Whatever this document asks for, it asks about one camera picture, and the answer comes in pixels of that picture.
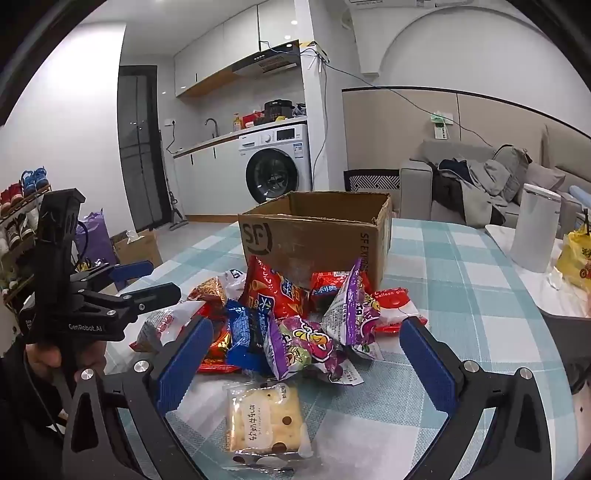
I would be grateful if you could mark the white wall power strip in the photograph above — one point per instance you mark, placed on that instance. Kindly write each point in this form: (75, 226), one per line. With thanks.
(441, 124)

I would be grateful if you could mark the red biscuit packet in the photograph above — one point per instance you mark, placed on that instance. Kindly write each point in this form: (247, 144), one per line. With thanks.
(328, 282)

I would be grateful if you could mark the white washing machine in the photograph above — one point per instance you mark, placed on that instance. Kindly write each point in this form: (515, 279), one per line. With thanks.
(274, 161)

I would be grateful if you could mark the red shoes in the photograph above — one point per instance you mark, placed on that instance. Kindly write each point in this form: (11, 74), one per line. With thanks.
(10, 194)

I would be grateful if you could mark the person's left forearm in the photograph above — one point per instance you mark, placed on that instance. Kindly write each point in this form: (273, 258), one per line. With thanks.
(27, 415)

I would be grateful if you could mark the brown cardboard box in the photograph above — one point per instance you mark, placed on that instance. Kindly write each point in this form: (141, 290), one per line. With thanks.
(300, 240)

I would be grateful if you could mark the range hood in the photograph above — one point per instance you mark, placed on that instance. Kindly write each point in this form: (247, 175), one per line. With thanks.
(268, 60)

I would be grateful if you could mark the black white patterned basket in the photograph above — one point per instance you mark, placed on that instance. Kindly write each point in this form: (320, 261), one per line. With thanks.
(371, 180)

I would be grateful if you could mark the white marble side table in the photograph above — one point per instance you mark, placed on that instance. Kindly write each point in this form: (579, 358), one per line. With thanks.
(521, 281)

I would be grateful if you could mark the orange brown snack packet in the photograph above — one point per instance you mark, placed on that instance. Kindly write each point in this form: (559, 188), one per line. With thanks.
(210, 290)

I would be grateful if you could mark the yellow bottle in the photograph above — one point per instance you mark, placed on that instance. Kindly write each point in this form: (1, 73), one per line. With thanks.
(237, 122)

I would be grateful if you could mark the purple bag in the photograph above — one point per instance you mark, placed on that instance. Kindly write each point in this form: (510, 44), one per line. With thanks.
(94, 240)

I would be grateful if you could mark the red white glue packet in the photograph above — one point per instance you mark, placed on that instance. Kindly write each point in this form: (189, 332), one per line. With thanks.
(397, 307)

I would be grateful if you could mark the blue roll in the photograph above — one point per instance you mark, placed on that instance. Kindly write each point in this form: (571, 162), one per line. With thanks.
(579, 194)

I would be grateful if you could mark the clear cracker packet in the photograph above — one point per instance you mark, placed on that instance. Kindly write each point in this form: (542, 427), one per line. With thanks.
(268, 420)

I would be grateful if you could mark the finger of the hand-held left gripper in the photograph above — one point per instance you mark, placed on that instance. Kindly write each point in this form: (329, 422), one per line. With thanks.
(152, 295)
(134, 270)

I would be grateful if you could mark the white air conditioner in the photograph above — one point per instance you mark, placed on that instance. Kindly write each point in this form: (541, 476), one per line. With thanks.
(383, 2)

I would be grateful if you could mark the purple snack packet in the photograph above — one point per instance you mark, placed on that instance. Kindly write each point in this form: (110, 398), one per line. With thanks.
(351, 314)
(309, 346)

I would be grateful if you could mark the red box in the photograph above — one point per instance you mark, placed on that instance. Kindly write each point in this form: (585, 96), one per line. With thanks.
(251, 119)

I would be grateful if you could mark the grey sofa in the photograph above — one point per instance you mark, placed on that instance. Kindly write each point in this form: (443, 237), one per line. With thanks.
(415, 189)

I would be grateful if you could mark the white red snack packet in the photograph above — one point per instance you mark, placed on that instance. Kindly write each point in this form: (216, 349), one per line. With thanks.
(159, 325)

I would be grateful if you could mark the shoe rack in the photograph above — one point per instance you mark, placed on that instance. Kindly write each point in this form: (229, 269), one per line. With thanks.
(14, 258)

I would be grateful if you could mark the silver white snack packet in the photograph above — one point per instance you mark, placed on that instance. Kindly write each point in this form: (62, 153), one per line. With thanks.
(233, 279)

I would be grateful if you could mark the black glass door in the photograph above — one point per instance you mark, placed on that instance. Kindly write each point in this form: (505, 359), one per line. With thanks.
(138, 138)

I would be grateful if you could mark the light grey cushion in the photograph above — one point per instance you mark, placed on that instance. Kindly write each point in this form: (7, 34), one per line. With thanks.
(540, 180)

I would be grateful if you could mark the white base cabinet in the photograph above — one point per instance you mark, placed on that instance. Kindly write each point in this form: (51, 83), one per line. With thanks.
(207, 180)

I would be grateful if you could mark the person's left hand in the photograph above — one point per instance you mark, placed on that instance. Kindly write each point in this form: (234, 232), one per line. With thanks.
(44, 360)

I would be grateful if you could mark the kitchen faucet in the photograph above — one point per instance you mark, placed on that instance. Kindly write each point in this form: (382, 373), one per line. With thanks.
(212, 124)

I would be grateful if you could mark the black pressure cooker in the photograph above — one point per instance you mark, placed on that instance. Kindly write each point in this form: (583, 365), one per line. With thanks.
(278, 110)

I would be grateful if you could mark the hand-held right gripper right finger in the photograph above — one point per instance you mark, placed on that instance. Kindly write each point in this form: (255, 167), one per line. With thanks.
(427, 364)

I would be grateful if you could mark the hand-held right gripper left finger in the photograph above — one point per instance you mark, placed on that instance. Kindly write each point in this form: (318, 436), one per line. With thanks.
(184, 364)

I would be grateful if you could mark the dark grey cushion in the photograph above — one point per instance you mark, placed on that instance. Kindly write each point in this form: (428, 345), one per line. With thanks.
(512, 166)

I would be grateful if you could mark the pile of clothes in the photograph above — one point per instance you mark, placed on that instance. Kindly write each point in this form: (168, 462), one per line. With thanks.
(466, 184)

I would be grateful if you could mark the floor mop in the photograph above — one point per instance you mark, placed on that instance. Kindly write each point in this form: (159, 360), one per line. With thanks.
(175, 224)

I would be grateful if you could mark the small cardboard box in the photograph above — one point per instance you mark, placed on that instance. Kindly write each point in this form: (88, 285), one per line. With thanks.
(138, 249)

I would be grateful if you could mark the yellow plastic bag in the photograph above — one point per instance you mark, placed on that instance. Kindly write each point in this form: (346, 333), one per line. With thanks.
(577, 258)

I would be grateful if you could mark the white router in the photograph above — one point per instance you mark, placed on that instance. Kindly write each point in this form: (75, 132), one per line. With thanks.
(318, 50)

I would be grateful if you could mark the blue shoes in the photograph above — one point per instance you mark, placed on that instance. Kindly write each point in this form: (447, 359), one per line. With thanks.
(33, 177)

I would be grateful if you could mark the white wall cabinets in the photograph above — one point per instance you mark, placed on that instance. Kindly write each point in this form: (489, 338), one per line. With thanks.
(217, 50)

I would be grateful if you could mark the white cylindrical container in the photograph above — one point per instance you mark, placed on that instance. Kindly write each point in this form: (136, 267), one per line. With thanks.
(538, 226)

